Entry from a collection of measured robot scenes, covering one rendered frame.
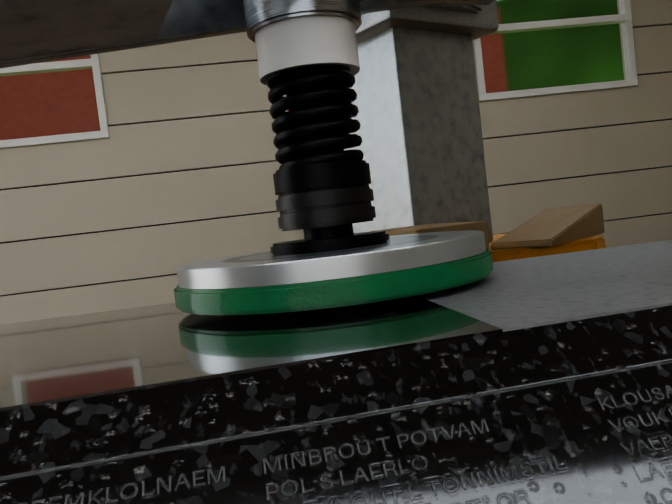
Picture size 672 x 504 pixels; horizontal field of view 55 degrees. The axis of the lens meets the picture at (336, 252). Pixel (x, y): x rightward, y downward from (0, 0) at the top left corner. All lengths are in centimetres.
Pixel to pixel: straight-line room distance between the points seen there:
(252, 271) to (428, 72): 81
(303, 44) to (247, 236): 601
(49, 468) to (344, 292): 17
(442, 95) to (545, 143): 603
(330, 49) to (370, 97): 69
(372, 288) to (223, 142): 616
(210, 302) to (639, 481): 24
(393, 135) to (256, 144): 542
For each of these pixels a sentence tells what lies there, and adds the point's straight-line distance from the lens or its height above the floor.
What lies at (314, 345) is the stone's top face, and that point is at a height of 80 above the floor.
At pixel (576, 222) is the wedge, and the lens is 106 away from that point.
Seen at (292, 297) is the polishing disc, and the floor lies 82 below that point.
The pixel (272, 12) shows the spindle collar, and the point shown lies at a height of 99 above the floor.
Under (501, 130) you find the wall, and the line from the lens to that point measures 697.
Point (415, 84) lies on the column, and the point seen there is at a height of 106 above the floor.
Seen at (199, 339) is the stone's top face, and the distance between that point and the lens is 33.
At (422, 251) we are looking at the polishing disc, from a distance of 36.
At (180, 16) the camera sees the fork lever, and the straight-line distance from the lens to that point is 50.
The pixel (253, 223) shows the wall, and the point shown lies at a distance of 642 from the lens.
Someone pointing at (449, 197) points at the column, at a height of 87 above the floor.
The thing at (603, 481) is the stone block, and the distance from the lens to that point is 25.
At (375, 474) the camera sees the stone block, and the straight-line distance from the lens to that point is 23.
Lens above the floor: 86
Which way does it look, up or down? 3 degrees down
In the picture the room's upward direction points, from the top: 7 degrees counter-clockwise
